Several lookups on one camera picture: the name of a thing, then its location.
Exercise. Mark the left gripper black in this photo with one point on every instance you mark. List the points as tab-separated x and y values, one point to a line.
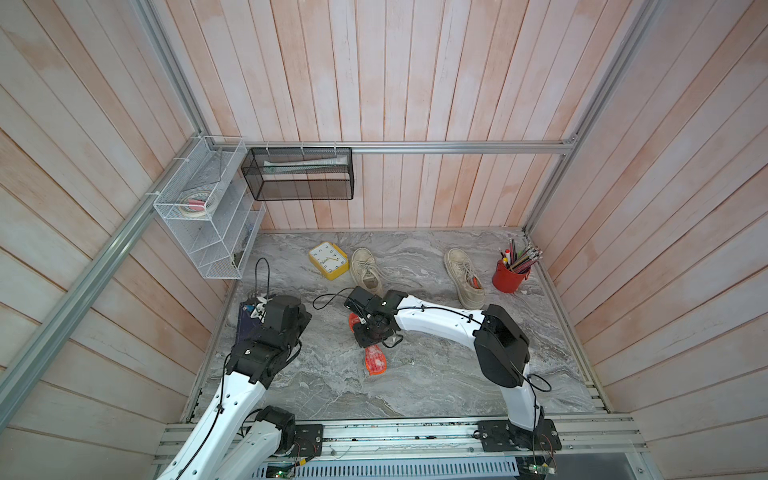
303	319

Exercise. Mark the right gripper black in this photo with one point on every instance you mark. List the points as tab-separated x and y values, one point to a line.
362	341

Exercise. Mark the beige sneaker one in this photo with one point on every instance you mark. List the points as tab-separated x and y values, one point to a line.
460	268
365	271

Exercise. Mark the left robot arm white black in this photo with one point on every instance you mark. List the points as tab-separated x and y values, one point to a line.
233	437

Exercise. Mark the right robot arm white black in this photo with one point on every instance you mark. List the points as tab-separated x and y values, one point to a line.
500	345

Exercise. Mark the dark blue book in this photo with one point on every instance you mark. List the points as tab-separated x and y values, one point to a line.
247	326

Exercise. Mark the red pencil cup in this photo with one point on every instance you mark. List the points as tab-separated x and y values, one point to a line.
507	281

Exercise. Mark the tape roll on shelf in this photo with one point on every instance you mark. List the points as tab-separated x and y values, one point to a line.
196	204

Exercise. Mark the coloured pencils bunch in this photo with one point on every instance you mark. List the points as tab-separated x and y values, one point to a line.
520	260

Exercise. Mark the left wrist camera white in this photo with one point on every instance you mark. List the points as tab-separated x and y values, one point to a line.
258	307

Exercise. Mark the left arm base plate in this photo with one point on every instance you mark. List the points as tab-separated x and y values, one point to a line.
301	441

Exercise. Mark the white wire wall shelf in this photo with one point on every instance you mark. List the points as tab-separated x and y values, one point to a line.
220	244

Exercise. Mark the black mesh wall basket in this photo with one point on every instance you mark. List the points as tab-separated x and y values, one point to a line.
299	173

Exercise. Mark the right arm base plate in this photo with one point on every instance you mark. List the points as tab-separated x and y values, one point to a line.
502	436

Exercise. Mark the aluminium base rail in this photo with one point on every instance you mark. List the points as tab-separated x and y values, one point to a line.
452	437

